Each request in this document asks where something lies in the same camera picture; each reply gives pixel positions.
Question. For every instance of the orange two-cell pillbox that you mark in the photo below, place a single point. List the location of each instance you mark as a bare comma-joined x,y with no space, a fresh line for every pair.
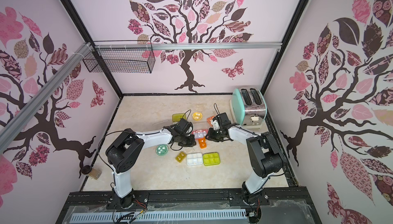
202,143

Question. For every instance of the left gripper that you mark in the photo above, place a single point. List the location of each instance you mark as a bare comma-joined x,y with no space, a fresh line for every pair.
192,144

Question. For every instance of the aluminium rail bar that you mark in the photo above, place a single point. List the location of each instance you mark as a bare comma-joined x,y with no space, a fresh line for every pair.
186,46

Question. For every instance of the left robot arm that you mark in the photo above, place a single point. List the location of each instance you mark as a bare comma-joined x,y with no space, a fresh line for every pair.
122,154

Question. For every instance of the lime green square pillbox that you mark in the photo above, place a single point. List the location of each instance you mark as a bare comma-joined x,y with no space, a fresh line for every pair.
211,159

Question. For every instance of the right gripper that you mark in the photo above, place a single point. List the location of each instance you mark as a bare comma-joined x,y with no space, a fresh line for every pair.
212,133

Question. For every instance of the orange small pillbox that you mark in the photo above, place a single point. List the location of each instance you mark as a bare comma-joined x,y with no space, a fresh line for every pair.
210,120

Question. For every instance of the left aluminium rail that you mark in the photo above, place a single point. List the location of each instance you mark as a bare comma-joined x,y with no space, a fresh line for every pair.
12,129

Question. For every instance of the pink rectangular pillbox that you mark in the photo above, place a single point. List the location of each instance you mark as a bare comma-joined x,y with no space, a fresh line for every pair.
199,134

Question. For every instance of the white square pillbox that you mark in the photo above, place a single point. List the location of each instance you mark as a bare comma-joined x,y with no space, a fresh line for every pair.
194,159

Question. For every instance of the white cable duct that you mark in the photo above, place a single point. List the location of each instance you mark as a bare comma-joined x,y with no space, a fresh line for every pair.
160,217

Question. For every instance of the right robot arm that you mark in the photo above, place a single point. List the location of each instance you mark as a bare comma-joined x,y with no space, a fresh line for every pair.
266,158

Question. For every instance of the brown lidded jar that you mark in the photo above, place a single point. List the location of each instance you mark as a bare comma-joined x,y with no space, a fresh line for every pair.
91,172

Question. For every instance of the green round pillbox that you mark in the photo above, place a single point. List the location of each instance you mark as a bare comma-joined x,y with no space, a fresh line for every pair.
161,150

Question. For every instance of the yellow round pillbox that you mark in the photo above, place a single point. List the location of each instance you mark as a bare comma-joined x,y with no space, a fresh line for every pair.
197,116

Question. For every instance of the yellow small pillbox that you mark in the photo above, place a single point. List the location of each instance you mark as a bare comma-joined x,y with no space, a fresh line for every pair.
181,156

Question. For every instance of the black wire basket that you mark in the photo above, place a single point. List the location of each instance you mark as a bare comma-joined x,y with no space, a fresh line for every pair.
121,56

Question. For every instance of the mint green toaster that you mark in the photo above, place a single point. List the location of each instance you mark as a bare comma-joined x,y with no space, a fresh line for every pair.
248,107

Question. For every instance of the lime green open pillbox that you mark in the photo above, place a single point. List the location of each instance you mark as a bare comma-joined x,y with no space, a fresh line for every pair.
177,117

